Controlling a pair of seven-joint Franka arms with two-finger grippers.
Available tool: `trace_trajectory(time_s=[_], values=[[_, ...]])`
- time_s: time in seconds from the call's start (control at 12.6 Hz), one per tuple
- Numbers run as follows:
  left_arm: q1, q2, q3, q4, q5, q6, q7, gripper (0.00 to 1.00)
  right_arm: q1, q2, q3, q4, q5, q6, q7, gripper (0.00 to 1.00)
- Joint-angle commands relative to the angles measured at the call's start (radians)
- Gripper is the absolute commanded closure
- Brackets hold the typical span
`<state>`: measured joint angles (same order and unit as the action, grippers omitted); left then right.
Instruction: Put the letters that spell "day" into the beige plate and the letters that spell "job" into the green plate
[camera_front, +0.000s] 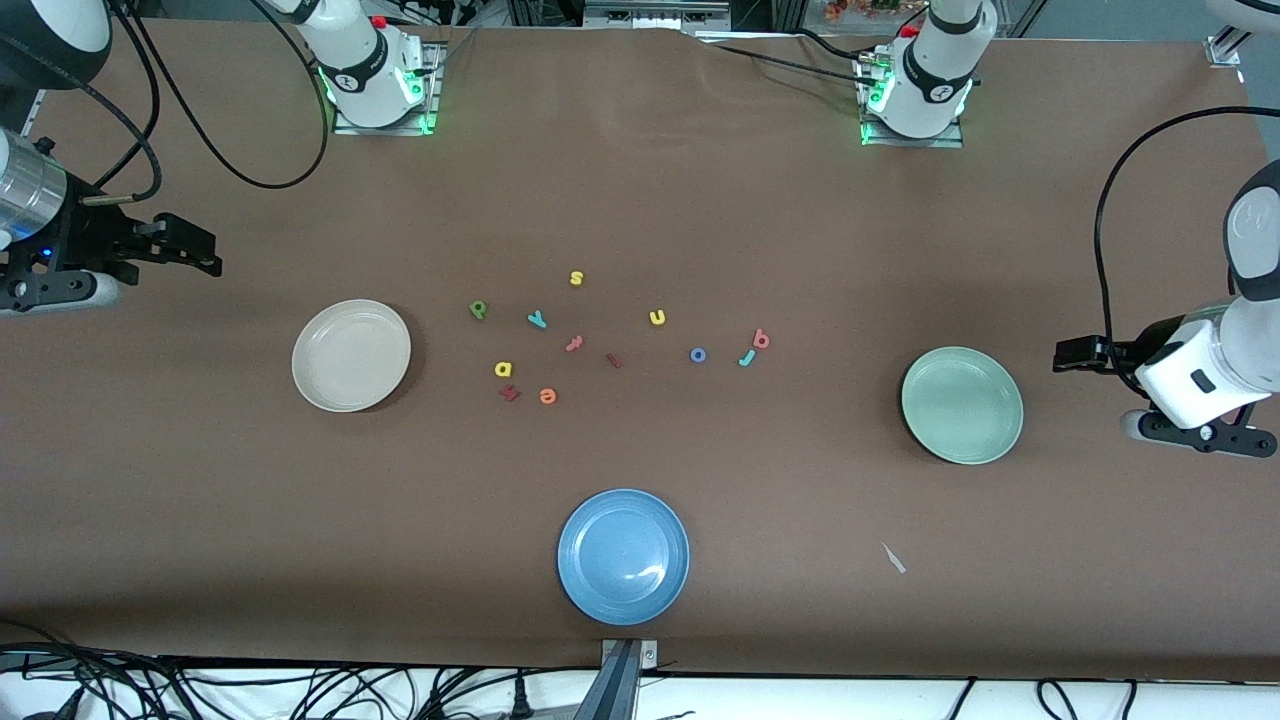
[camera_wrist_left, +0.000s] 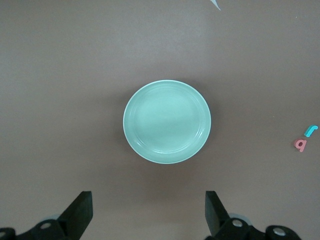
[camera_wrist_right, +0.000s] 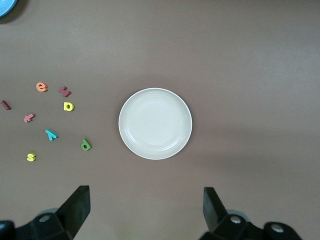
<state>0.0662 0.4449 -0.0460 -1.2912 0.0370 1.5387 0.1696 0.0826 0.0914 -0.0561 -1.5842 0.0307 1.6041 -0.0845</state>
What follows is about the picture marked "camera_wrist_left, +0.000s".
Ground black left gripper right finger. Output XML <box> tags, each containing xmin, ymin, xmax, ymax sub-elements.
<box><xmin>204</xmin><ymin>191</ymin><xmax>301</xmax><ymax>240</ymax></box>

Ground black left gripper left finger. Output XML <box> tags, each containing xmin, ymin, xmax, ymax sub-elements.
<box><xmin>0</xmin><ymin>191</ymin><xmax>94</xmax><ymax>240</ymax></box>

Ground pink-red letter b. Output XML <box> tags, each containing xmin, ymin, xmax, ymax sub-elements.
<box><xmin>293</xmin><ymin>138</ymin><xmax>308</xmax><ymax>153</ymax></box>

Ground teal letter j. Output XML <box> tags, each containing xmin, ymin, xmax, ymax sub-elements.
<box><xmin>303</xmin><ymin>124</ymin><xmax>319</xmax><ymax>138</ymax></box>

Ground green plate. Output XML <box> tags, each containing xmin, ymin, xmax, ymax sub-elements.
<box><xmin>122</xmin><ymin>79</ymin><xmax>212</xmax><ymax>165</ymax></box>

